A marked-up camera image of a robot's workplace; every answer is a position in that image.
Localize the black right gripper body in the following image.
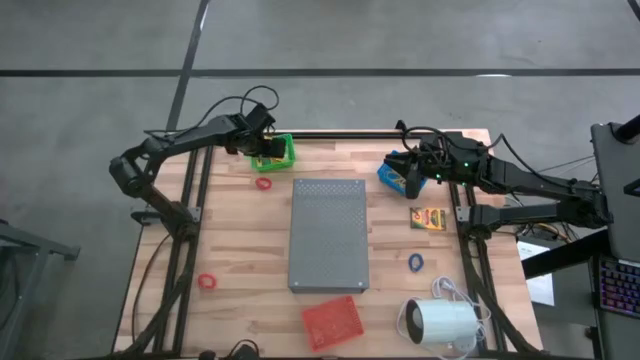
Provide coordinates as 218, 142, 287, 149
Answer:
403, 138, 454, 200

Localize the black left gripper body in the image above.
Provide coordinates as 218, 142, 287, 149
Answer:
225, 126, 288, 161

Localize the blue plastic basket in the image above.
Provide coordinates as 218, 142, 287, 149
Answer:
376, 149, 429, 197

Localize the green plastic basket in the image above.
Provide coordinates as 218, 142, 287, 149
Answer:
249, 133, 297, 174

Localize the grey perforated metal stand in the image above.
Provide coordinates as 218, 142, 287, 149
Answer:
288, 178, 371, 295

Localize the red plastic basket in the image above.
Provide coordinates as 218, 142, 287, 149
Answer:
301, 294, 365, 352

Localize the white paper sheet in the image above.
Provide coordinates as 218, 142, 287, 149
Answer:
516, 240, 557, 308

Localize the black pole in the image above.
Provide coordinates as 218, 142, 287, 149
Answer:
613, 113, 640, 145

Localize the backlit keyboard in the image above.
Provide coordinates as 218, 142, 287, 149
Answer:
597, 254, 640, 321

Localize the grey metal side table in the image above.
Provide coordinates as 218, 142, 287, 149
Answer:
0, 217, 81, 360

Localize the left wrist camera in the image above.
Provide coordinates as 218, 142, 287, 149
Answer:
244, 102, 277, 132

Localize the black aluminium table frame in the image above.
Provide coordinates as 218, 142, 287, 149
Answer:
113, 121, 545, 360

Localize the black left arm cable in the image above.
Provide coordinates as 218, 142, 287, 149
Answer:
143, 84, 280, 140

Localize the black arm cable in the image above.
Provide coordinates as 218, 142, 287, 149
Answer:
399, 125, 569, 192
143, 84, 280, 140

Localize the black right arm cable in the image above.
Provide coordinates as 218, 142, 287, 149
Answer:
399, 125, 569, 192

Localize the white cable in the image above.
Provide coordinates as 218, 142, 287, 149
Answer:
396, 276, 494, 360

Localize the yellow and black cable bundle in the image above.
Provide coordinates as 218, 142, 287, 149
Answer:
514, 219, 601, 245

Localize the white cylindrical camera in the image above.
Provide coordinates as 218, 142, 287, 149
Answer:
405, 298, 480, 357

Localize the brown cable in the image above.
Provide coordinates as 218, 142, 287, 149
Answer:
130, 233, 171, 346

